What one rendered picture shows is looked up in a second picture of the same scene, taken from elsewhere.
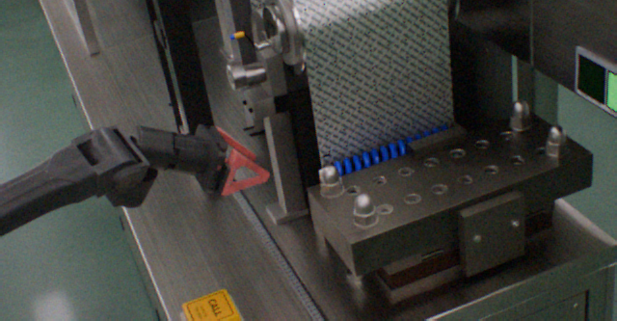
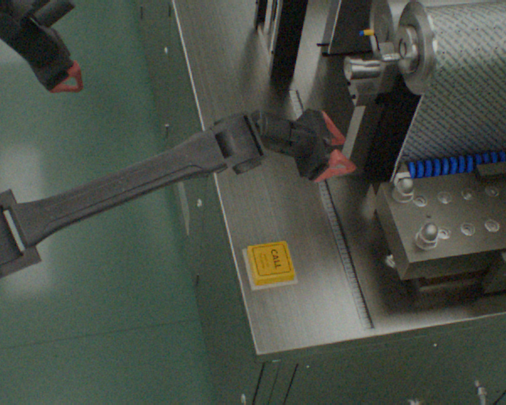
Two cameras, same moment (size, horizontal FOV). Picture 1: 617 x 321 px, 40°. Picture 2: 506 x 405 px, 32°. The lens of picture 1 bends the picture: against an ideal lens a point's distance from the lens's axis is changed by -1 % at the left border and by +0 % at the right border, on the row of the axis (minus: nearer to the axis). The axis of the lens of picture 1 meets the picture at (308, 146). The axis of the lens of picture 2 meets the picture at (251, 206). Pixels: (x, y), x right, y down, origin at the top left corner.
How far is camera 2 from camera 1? 57 cm
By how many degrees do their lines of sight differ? 24
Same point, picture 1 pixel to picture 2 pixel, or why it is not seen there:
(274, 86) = (382, 85)
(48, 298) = not seen: hidden behind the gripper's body
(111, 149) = (242, 143)
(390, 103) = (476, 128)
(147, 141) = (270, 132)
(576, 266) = not seen: outside the picture
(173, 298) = (237, 229)
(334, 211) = (401, 219)
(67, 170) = (204, 158)
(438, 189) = (490, 224)
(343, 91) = (444, 116)
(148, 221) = not seen: hidden behind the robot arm
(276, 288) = (325, 249)
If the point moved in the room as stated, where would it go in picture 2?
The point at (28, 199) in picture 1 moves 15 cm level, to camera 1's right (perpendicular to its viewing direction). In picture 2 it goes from (169, 180) to (271, 193)
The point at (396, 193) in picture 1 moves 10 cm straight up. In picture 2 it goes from (455, 217) to (473, 182)
